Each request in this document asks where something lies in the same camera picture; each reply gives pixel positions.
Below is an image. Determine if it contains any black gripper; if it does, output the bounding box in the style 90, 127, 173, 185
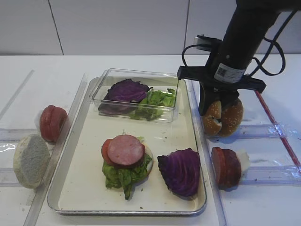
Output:
177, 40, 267, 116

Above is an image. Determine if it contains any sesame bun top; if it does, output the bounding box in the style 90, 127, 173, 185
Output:
203, 101, 222, 136

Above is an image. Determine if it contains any sesame bun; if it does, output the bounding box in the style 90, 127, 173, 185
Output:
218, 98, 244, 137
203, 101, 222, 136

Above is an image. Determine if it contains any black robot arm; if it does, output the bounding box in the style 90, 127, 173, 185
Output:
177, 0, 301, 116

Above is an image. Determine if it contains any green lettuce in container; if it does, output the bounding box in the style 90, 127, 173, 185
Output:
128, 89, 176, 121

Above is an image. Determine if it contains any white cheese slice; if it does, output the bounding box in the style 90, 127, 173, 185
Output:
236, 149, 251, 175

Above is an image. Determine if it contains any pink meat slice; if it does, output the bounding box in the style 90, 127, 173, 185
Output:
107, 135, 145, 166

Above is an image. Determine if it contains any green lettuce leaf on bun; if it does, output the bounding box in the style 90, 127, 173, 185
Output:
102, 137, 144, 200

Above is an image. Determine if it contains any red tomato slices stack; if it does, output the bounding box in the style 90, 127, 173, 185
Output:
40, 105, 67, 143

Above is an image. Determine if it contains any red plastic strip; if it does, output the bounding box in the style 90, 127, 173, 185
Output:
254, 91, 301, 167

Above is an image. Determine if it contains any clear holder upper right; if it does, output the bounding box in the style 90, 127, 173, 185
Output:
205, 124, 287, 139

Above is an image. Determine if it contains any clear holder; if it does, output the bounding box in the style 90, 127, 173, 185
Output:
239, 165, 301, 186
205, 124, 287, 139
0, 168, 22, 187
0, 129, 38, 142

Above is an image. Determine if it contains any clear plastic container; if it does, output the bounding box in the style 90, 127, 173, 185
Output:
90, 68, 179, 122

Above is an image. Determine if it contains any purple cabbage wedge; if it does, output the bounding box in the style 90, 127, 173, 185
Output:
157, 148, 201, 197

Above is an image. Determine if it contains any bottom bun on tray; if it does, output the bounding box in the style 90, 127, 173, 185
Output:
132, 142, 154, 183

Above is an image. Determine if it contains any purple cabbage leaf in container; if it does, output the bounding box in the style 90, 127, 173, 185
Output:
98, 79, 150, 115

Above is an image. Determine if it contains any metal baking tray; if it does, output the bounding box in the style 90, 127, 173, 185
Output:
48, 79, 206, 216

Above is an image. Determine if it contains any clear holder lower right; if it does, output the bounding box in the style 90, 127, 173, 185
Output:
239, 165, 301, 186

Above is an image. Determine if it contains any pale bun half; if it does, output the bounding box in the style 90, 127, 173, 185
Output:
13, 134, 50, 189

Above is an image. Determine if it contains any clear holder upper left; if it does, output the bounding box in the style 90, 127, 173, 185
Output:
0, 129, 38, 142

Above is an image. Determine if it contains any clear holder lower left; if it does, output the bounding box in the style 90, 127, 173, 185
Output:
0, 168, 22, 187

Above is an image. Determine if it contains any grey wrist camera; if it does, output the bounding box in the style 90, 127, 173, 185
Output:
193, 35, 222, 52

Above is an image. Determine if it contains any black cable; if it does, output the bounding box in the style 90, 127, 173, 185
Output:
181, 8, 298, 76

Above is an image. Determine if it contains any clear rail left outer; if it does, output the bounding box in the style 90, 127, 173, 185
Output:
0, 70, 35, 119

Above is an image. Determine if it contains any clear rail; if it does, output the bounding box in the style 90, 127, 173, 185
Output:
0, 70, 35, 119
24, 74, 87, 226

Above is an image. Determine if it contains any clear rail left inner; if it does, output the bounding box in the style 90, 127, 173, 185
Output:
24, 74, 87, 226

